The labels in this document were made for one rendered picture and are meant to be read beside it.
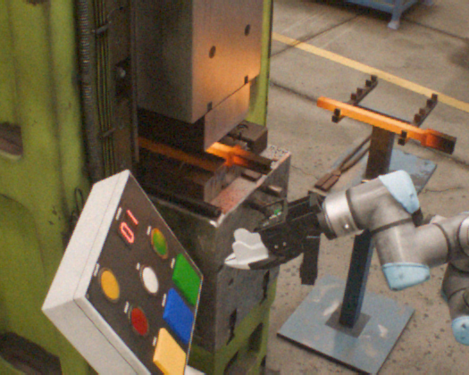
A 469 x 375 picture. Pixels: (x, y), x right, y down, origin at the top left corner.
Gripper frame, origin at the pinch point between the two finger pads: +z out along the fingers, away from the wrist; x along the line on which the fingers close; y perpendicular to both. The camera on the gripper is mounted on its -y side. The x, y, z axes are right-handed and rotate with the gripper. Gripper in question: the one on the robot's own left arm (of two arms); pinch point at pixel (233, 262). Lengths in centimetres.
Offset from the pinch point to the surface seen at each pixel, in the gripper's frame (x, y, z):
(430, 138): -72, -35, -37
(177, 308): 9.5, 1.4, 9.6
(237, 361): -53, -76, 44
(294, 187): -180, -100, 39
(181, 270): 0.4, 2.4, 9.6
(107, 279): 19.9, 18.9, 10.0
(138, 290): 14.6, 11.4, 10.4
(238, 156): -44.0, -3.1, 4.7
